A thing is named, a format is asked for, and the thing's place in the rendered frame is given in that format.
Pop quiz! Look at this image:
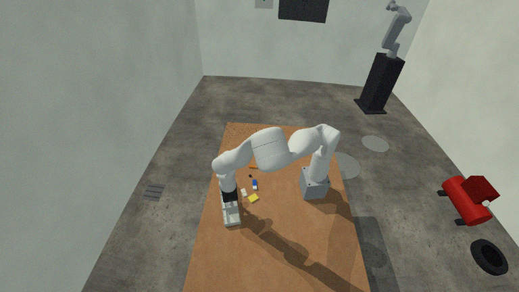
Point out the yellow sticky note pad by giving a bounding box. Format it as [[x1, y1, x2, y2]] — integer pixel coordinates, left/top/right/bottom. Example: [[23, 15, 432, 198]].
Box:
[[248, 193, 259, 203]]

